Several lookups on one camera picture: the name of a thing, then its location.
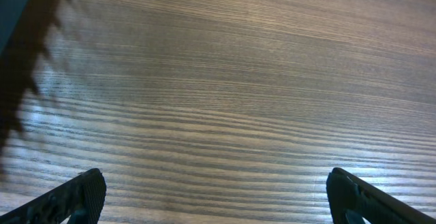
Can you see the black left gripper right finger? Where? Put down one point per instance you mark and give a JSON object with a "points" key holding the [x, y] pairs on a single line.
{"points": [[354, 201]]}

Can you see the grey plastic mesh basket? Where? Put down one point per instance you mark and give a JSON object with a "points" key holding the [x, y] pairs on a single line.
{"points": [[10, 11]]}

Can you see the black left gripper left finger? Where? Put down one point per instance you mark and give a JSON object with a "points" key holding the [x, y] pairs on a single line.
{"points": [[79, 200]]}

